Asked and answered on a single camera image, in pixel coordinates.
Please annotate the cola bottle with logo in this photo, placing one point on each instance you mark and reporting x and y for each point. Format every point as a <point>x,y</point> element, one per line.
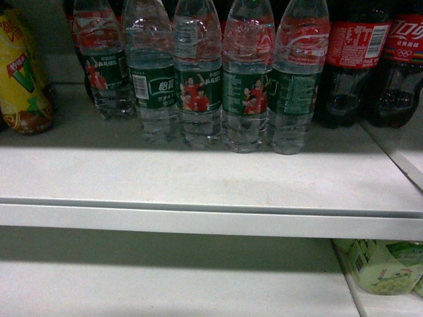
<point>393,91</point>

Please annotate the water bottle far left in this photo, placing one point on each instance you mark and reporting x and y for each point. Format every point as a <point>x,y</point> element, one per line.
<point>99,35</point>

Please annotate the green grape drink bottle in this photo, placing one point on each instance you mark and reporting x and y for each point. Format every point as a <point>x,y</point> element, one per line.
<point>382,267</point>

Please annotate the cola bottle with barcode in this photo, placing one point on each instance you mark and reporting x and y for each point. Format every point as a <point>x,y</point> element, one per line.
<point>358,32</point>

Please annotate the water bottle with athletes front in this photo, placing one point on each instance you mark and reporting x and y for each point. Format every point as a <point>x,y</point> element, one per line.
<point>197,65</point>

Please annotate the water bottle with text label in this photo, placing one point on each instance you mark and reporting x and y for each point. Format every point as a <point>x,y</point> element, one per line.
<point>299,57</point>

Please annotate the yellow lemon tea bottle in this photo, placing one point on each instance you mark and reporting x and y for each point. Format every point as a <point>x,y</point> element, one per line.
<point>26,98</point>

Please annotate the water bottle with barcode label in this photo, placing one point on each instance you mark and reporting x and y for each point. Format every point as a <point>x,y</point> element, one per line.
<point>149,55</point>

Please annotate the white metal shelf board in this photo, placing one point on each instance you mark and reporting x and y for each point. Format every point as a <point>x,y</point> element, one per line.
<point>87,173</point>

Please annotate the water bottle with athletes label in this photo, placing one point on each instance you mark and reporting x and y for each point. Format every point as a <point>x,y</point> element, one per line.
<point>248,52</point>

